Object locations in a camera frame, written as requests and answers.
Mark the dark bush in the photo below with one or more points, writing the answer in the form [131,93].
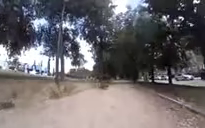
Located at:
[104,80]

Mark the low building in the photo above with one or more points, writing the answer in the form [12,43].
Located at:
[79,73]

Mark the group of dark trees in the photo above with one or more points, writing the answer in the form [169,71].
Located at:
[140,40]

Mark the pale dirt path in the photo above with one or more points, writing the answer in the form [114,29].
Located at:
[103,110]

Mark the pale car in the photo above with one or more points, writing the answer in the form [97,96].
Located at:
[184,77]

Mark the dry grass verge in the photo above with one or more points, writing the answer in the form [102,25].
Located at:
[23,89]

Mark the pale asphalt road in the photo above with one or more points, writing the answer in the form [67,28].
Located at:
[190,82]

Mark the row of trees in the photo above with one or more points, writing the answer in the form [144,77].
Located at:
[16,30]

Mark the stone kerb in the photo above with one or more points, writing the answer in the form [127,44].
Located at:
[186,106]

